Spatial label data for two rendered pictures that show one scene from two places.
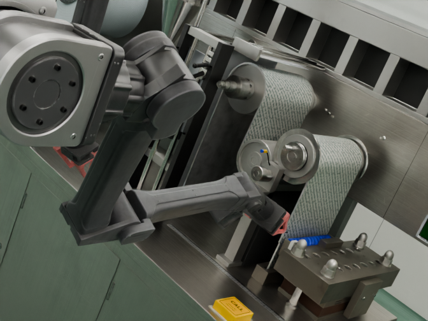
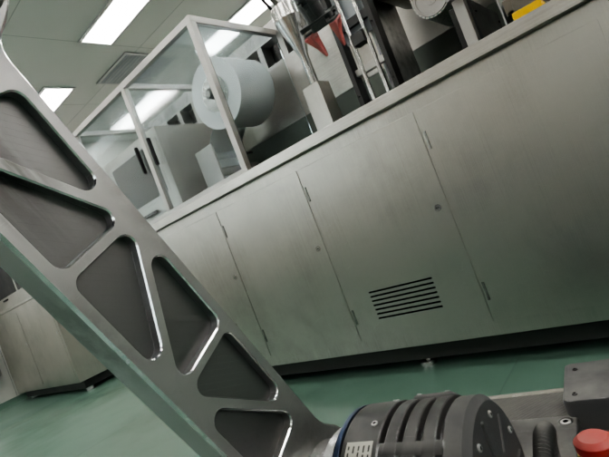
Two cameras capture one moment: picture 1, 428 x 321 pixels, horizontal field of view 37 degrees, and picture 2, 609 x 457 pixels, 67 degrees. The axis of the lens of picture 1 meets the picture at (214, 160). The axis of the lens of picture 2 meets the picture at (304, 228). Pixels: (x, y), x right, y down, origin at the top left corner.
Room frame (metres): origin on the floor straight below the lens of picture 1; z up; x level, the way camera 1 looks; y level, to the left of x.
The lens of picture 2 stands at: (0.18, 0.53, 0.60)
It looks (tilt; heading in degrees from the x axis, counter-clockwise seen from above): 0 degrees down; 1
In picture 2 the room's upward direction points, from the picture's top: 21 degrees counter-clockwise
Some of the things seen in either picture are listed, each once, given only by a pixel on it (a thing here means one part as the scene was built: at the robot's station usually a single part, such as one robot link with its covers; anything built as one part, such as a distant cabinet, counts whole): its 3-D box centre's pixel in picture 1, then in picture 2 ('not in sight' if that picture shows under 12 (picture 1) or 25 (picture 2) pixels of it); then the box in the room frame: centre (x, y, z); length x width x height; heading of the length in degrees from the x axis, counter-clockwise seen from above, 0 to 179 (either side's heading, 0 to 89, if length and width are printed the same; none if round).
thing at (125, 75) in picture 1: (100, 86); not in sight; (0.74, 0.16, 1.45); 0.09 x 0.08 x 0.12; 59
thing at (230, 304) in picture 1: (232, 310); (529, 12); (1.36, -0.18, 0.91); 0.07 x 0.07 x 0.02; 52
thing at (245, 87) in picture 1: (239, 88); not in sight; (1.78, 0.01, 1.33); 0.06 x 0.06 x 0.06; 52
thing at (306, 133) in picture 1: (296, 156); not in sight; (1.65, -0.20, 1.25); 0.15 x 0.01 x 0.15; 52
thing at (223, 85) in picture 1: (225, 85); not in sight; (1.73, 0.05, 1.33); 0.06 x 0.03 x 0.03; 142
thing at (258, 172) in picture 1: (258, 173); not in sight; (1.61, -0.12, 1.18); 0.04 x 0.02 x 0.04; 52
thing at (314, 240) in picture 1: (309, 242); not in sight; (1.69, -0.34, 1.03); 0.21 x 0.04 x 0.03; 142
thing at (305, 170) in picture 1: (321, 158); not in sight; (1.74, -0.27, 1.25); 0.26 x 0.12 x 0.12; 142
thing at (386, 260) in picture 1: (388, 256); not in sight; (1.76, -0.57, 1.05); 0.04 x 0.04 x 0.04
